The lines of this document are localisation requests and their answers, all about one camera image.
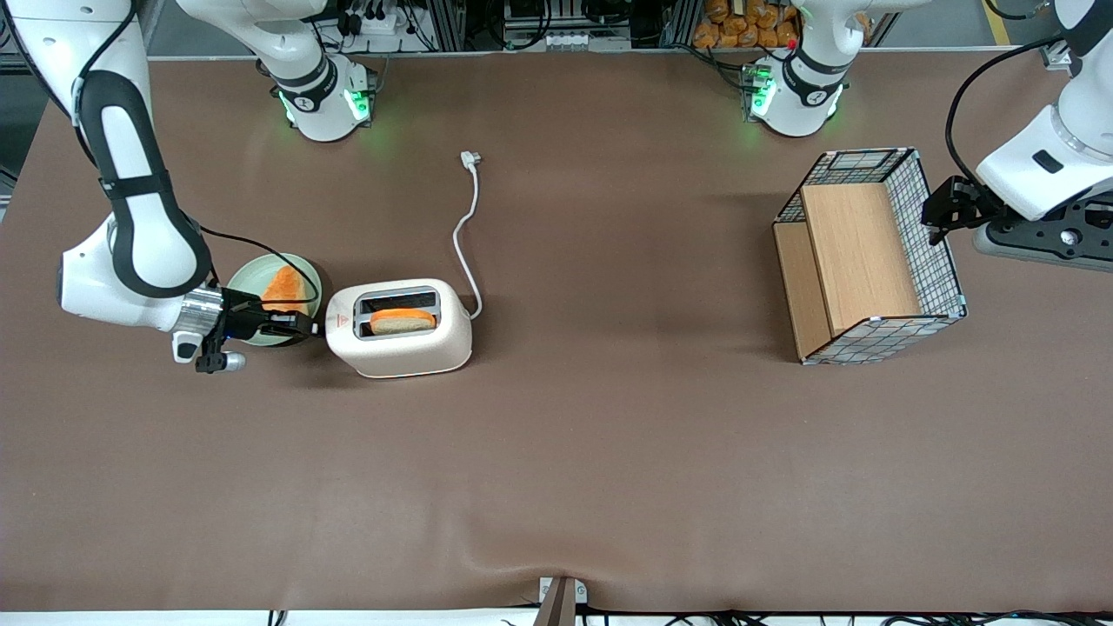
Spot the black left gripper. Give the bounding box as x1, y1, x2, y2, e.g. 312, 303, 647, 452
921, 176, 1003, 247

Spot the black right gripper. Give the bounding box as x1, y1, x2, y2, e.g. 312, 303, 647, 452
221, 290, 317, 346

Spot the white two-slot toaster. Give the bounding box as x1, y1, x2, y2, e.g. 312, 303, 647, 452
315, 278, 475, 380

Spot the triangular orange pastry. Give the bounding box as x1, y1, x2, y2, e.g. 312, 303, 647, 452
261, 265, 308, 316

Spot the pale green round plate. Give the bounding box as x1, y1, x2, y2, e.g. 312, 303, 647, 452
226, 253, 323, 348

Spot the grey cylindrical wrist attachment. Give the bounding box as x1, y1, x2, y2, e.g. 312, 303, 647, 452
172, 333, 247, 375

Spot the toast bread slice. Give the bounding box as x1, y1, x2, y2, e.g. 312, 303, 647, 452
370, 308, 437, 336

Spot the small green-lit controller box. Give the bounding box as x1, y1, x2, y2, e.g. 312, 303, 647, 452
742, 63, 776, 121

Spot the pile of orange buns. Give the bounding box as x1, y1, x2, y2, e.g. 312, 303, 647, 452
691, 0, 801, 50

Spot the white power strip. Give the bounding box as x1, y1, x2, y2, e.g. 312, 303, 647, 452
335, 0, 418, 37

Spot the grey table edge clamp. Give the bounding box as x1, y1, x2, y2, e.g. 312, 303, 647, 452
532, 576, 589, 626

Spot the grey and black mount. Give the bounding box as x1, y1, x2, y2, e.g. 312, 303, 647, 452
972, 198, 1113, 273

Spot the wire basket with wooden shelf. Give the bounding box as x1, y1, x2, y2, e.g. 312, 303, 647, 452
772, 147, 969, 367

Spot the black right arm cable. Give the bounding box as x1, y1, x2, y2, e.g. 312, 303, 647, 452
17, 0, 321, 307

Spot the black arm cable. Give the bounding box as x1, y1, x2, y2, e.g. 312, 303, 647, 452
17, 0, 321, 307
945, 35, 1066, 188

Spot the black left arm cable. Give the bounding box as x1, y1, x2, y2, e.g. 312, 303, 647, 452
945, 35, 1066, 188

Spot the white toaster power cord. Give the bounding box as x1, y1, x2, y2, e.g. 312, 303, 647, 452
451, 150, 484, 321

